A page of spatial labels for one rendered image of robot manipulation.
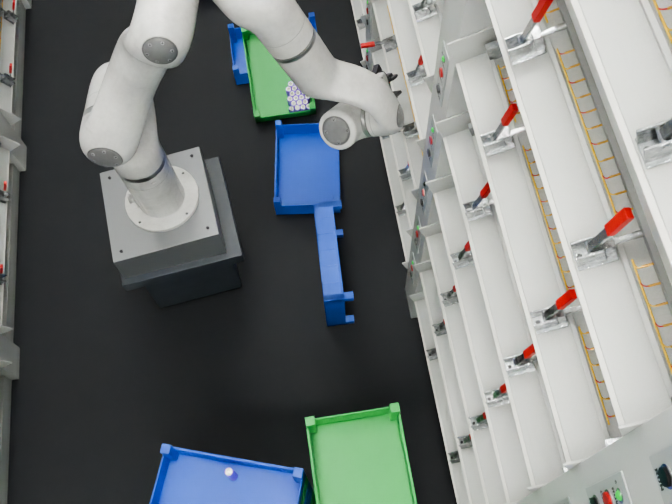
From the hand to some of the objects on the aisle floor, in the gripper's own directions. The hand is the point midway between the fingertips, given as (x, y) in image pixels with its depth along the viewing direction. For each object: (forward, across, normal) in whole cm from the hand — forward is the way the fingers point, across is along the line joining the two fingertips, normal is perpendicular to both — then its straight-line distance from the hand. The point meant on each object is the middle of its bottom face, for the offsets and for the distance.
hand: (391, 86), depth 173 cm
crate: (+11, -56, +37) cm, 68 cm away
